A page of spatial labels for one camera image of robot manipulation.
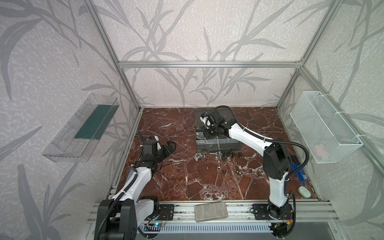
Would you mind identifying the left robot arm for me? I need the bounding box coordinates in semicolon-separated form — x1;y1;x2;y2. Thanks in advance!
94;136;177;240

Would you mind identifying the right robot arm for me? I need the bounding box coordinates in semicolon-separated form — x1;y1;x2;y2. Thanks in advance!
200;106;310;220

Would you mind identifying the clear compartment organizer box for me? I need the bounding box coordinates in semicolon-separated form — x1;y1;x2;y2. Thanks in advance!
195;108;242;154

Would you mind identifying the silver wing nut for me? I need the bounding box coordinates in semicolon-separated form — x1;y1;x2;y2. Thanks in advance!
195;153;206;162

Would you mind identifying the green mat on shelf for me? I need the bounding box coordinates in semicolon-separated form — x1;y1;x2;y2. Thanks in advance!
75;105;119;141

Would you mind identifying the white ventilation grille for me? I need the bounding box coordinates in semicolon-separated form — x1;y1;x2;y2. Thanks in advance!
140;223;272;234

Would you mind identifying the grey stone block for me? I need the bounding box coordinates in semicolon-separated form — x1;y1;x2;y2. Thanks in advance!
195;202;229;223

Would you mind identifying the blue stapler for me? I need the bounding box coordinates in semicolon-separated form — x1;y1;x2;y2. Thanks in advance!
291;162;308;183

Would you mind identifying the pink object in basket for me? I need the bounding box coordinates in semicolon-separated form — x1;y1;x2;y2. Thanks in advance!
314;144;329;159

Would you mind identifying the pale green soap bar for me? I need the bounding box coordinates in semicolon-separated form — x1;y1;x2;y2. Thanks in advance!
298;186;312;199

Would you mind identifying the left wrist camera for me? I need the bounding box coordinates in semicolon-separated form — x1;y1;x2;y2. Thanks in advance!
144;136;159;145

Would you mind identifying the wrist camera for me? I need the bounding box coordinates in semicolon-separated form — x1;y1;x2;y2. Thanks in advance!
144;136;159;145
200;113;211;128

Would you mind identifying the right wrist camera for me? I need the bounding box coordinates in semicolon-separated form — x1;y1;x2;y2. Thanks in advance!
200;113;211;128

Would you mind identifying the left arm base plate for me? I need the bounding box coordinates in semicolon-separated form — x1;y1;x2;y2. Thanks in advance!
148;204;175;221

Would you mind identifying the clear acrylic wall shelf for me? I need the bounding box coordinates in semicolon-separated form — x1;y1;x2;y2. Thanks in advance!
42;92;120;163

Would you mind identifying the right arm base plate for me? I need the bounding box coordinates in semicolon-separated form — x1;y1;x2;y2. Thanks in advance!
250;204;273;221

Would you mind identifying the white wire mesh basket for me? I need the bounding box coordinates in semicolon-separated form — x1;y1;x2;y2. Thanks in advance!
291;91;364;164

